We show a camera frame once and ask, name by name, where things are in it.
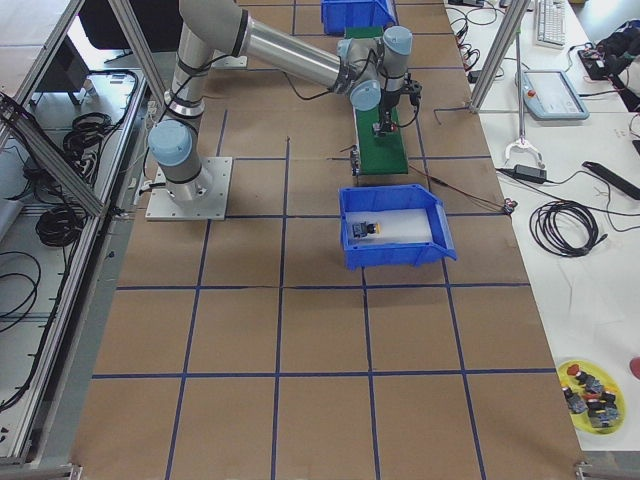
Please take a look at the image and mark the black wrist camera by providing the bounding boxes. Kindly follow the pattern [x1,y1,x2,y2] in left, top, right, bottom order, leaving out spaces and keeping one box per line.
[403,73,422,108]

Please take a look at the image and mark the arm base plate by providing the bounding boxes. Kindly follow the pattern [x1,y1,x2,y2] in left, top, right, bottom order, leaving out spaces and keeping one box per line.
[145,157,233,221]

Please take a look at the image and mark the white foam pad destination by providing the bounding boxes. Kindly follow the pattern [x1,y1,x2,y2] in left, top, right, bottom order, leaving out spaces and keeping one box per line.
[345,209,433,245]

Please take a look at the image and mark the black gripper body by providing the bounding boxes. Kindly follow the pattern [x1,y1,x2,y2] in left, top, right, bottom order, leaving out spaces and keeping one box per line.
[380,90,402,116]

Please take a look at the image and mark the green conveyor belt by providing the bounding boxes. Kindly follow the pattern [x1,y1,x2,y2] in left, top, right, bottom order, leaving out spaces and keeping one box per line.
[345,25,413,177]

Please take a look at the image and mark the yellow push button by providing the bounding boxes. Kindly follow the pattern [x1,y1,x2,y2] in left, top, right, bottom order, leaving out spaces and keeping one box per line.
[351,222,381,239]

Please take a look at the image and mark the yellow plate of buttons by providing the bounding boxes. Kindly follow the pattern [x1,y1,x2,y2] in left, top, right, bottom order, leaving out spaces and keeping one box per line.
[556,359,626,435]

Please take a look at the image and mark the blue bin with buttons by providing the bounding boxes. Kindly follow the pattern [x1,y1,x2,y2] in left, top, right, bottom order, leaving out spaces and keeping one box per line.
[321,0,397,35]

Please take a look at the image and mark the white keyboard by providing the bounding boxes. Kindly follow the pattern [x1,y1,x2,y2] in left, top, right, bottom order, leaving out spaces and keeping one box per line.
[533,0,566,49]

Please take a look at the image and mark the red black conveyor wire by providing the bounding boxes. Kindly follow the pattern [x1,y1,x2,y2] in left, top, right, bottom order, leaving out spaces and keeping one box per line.
[407,164,516,214]

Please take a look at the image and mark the coiled black cable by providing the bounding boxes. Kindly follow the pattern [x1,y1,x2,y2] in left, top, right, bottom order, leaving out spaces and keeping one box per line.
[528,199,601,258]

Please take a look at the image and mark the black power adapter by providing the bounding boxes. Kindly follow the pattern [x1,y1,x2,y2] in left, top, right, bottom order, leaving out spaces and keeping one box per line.
[513,164,547,184]

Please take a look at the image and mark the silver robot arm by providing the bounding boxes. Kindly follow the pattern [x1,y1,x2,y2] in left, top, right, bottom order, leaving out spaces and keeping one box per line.
[147,1,420,206]

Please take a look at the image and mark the red push button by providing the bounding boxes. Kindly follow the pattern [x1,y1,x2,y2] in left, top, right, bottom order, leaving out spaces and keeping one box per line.
[372,122,397,137]

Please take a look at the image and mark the blue empty bin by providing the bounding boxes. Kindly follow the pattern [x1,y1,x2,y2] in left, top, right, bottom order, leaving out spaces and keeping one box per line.
[339,184,457,270]

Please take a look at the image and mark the teach pendant tablet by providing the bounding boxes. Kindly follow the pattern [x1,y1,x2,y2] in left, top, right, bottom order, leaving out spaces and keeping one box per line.
[522,70,590,121]

